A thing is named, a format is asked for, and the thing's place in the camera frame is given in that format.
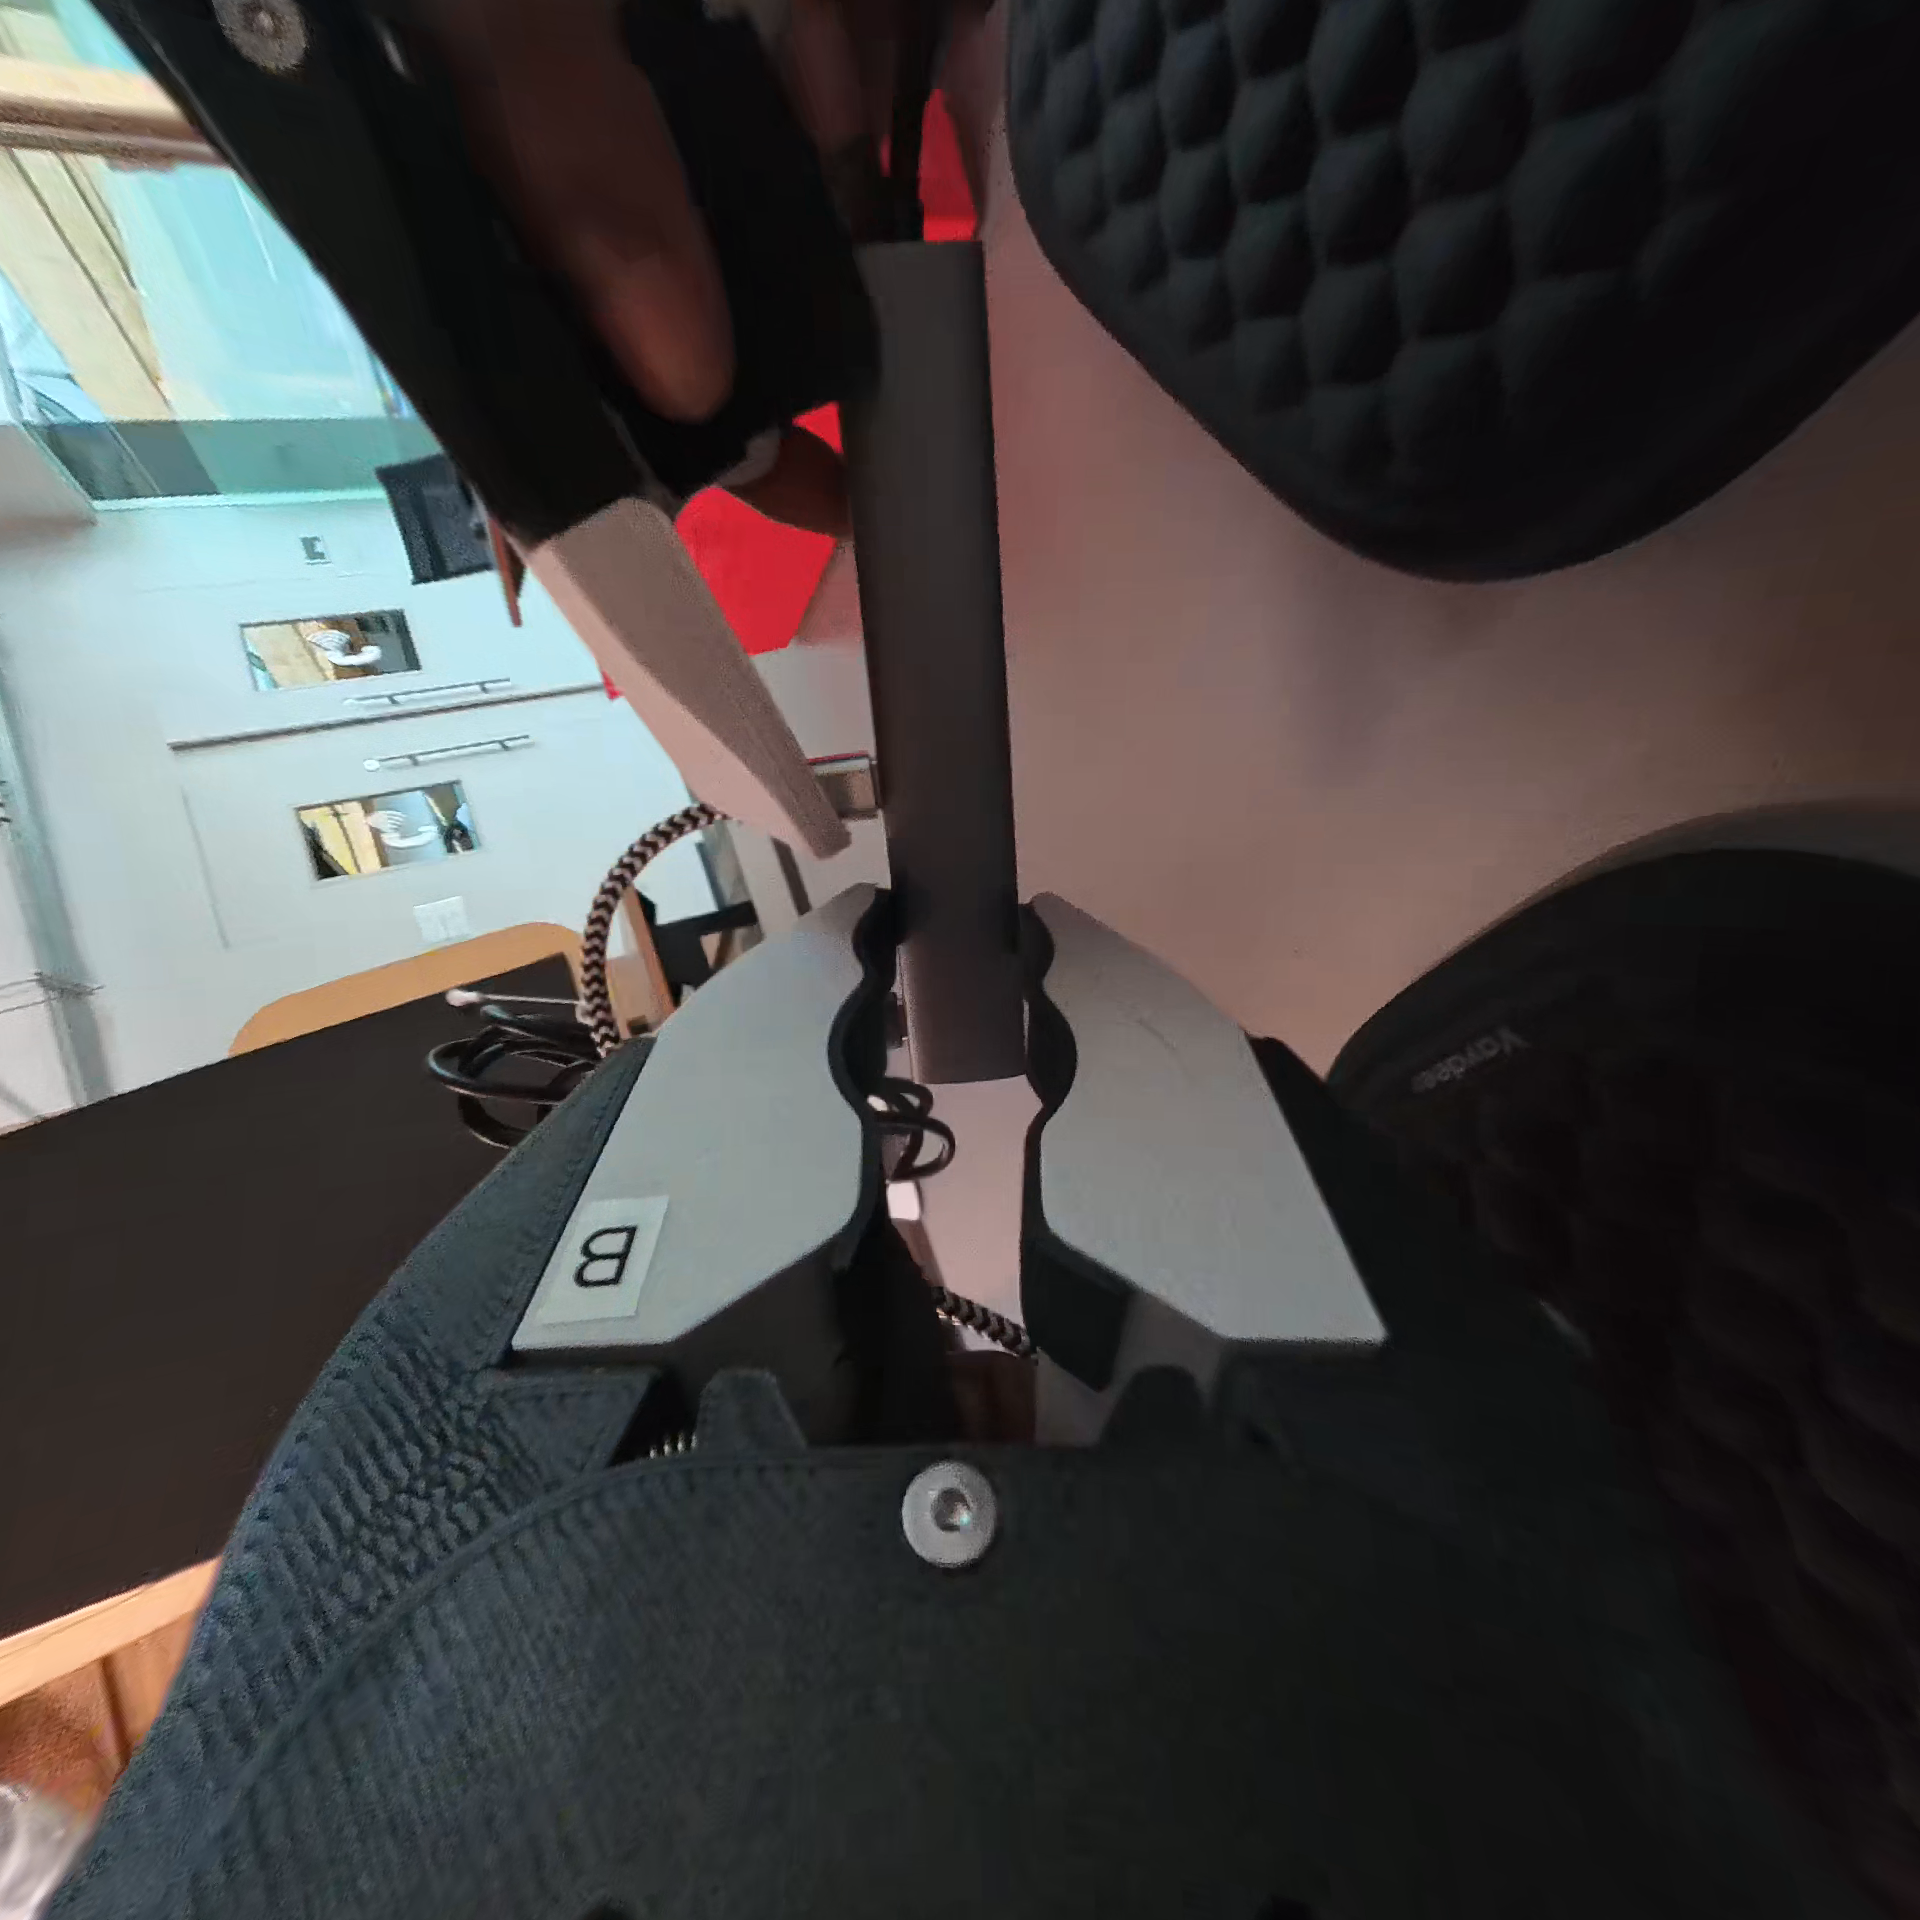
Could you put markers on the black quilted cushion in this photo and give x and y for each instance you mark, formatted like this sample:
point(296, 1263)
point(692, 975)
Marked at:
point(1425, 224)
point(1652, 1201)

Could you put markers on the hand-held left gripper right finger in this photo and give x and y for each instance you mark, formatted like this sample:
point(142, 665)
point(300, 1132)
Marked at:
point(1185, 1170)

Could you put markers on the black board with wooden rim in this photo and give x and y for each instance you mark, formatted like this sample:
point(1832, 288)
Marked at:
point(224, 1276)

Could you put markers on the black wall-mounted box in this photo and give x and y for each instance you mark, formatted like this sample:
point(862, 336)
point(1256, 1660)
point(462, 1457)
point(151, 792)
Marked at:
point(436, 524)

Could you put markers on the red plastic bin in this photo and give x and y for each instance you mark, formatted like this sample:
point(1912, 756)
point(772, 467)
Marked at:
point(750, 570)

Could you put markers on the white door with window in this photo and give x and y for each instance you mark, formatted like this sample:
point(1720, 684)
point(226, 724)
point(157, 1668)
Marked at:
point(480, 646)
point(240, 914)

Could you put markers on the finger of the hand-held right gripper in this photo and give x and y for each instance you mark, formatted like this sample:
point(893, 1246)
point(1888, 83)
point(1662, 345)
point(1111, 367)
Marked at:
point(674, 660)

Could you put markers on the grey usb hub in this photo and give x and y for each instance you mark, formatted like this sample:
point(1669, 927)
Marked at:
point(932, 599)

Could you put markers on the person's right hand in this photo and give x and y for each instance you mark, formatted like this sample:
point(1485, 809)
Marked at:
point(599, 182)

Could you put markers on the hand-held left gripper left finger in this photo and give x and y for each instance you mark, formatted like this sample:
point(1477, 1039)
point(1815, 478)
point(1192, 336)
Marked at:
point(721, 1140)

